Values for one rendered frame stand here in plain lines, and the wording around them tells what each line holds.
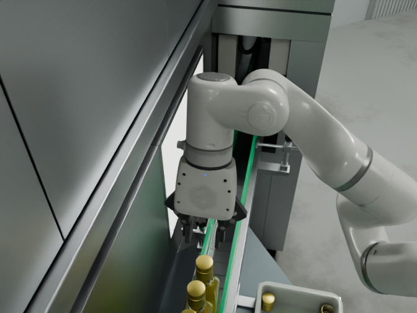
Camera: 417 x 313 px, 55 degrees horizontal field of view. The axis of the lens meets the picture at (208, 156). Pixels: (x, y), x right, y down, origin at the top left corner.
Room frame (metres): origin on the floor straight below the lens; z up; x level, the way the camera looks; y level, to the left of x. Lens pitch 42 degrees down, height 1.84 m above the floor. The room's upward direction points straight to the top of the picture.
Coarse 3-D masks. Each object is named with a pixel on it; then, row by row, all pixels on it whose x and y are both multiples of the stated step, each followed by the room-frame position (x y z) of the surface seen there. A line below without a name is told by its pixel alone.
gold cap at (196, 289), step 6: (192, 282) 0.40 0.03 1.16; (198, 282) 0.40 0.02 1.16; (192, 288) 0.39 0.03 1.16; (198, 288) 0.39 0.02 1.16; (204, 288) 0.39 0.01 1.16; (192, 294) 0.38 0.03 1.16; (198, 294) 0.38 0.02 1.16; (204, 294) 0.38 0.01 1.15; (192, 300) 0.37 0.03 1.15; (198, 300) 0.37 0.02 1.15; (204, 300) 0.38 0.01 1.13; (192, 306) 0.37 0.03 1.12; (198, 306) 0.37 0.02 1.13
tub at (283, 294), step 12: (264, 288) 0.58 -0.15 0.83; (276, 288) 0.58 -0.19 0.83; (288, 288) 0.57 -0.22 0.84; (300, 288) 0.57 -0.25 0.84; (276, 300) 0.57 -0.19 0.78; (288, 300) 0.57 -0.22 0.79; (300, 300) 0.56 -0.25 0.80; (312, 300) 0.56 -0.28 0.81; (324, 300) 0.55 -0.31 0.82; (336, 300) 0.54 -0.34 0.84; (264, 312) 0.54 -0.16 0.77; (276, 312) 0.54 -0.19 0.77; (288, 312) 0.54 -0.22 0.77; (300, 312) 0.54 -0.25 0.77; (312, 312) 0.54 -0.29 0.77; (336, 312) 0.51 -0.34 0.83
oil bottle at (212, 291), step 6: (216, 276) 0.46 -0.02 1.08; (216, 282) 0.45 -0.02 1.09; (210, 288) 0.43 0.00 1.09; (216, 288) 0.43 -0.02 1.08; (210, 294) 0.42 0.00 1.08; (216, 294) 0.43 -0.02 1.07; (210, 300) 0.41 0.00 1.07; (216, 300) 0.42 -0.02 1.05; (216, 306) 0.43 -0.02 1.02; (216, 312) 0.43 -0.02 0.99
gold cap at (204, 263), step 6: (198, 258) 0.45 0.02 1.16; (204, 258) 0.45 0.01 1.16; (210, 258) 0.45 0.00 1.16; (198, 264) 0.44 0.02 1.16; (204, 264) 0.44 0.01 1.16; (210, 264) 0.44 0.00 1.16; (198, 270) 0.43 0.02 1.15; (204, 270) 0.43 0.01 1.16; (210, 270) 0.43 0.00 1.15; (198, 276) 0.43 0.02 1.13; (204, 276) 0.43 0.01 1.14; (210, 276) 0.43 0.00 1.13
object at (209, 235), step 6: (258, 48) 1.84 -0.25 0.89; (252, 60) 1.59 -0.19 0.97; (252, 66) 1.57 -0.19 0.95; (234, 132) 1.09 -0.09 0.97; (234, 138) 1.08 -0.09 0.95; (234, 144) 1.09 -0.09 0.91; (210, 222) 0.70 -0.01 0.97; (216, 222) 0.76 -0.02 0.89; (210, 228) 0.68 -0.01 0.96; (210, 234) 0.68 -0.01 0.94; (204, 240) 0.64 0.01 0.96; (210, 240) 0.68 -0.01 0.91; (204, 246) 0.62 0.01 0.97; (204, 252) 0.60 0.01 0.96
